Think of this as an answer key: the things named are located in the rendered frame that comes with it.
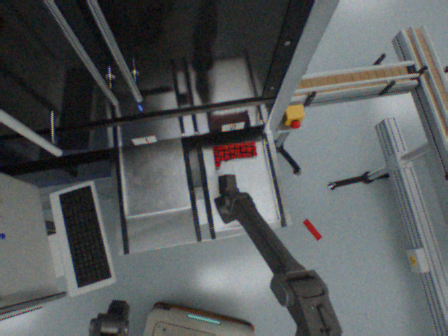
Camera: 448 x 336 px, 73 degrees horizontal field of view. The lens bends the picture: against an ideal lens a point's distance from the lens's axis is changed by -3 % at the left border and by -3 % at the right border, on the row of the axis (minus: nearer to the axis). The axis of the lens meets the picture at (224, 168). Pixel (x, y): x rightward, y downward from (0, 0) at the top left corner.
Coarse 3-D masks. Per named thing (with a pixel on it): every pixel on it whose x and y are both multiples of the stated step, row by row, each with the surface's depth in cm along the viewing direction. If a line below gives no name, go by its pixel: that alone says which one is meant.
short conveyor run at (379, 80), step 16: (384, 64) 140; (400, 64) 136; (304, 80) 137; (320, 80) 137; (336, 80) 137; (352, 80) 138; (368, 80) 133; (384, 80) 134; (400, 80) 138; (416, 80) 139; (304, 96) 135; (320, 96) 135; (336, 96) 136; (352, 96) 139; (368, 96) 142; (384, 96) 145
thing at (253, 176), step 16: (256, 144) 134; (208, 160) 131; (256, 160) 132; (208, 176) 130; (240, 176) 130; (256, 176) 130; (256, 192) 128; (272, 192) 128; (272, 208) 127; (224, 224) 125; (240, 224) 125
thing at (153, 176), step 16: (144, 144) 132; (160, 144) 133; (176, 144) 133; (128, 160) 130; (144, 160) 131; (160, 160) 131; (176, 160) 131; (128, 176) 129; (144, 176) 129; (160, 176) 129; (176, 176) 129; (128, 192) 127; (144, 192) 127; (160, 192) 127; (176, 192) 128; (128, 208) 125; (144, 208) 125; (160, 208) 126; (176, 208) 123
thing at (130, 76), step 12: (84, 0) 46; (96, 0) 46; (96, 12) 48; (96, 24) 51; (108, 24) 52; (108, 36) 54; (120, 48) 59; (120, 60) 61; (132, 72) 76; (132, 84) 70
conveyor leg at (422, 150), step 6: (426, 144) 147; (414, 150) 156; (420, 150) 151; (426, 150) 148; (402, 156) 167; (408, 156) 161; (414, 156) 157; (420, 156) 155; (402, 162) 168; (378, 168) 193; (384, 168) 185; (366, 174) 209; (372, 174) 200; (378, 174) 194
